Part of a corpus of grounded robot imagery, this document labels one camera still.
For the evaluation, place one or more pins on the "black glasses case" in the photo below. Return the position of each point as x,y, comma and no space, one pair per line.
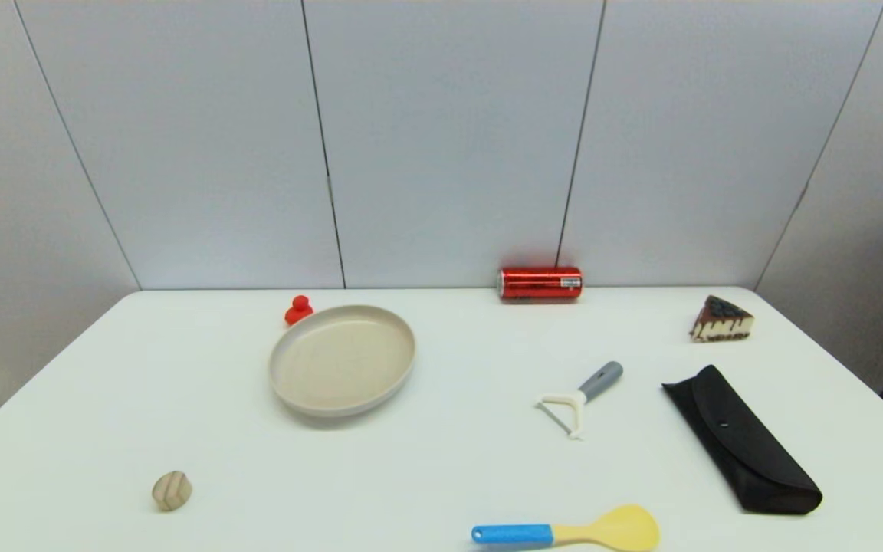
748,445

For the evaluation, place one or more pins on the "red soda can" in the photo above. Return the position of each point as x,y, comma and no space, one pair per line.
537,283

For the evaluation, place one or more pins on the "beige round plate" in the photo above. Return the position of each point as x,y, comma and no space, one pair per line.
342,360

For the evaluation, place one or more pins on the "red rubber duck toy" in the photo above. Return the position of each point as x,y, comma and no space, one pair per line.
298,311

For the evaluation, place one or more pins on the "chocolate cake slice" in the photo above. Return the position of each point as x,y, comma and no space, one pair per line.
721,322

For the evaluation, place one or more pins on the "small wooden cylinder block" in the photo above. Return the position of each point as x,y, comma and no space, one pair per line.
172,491

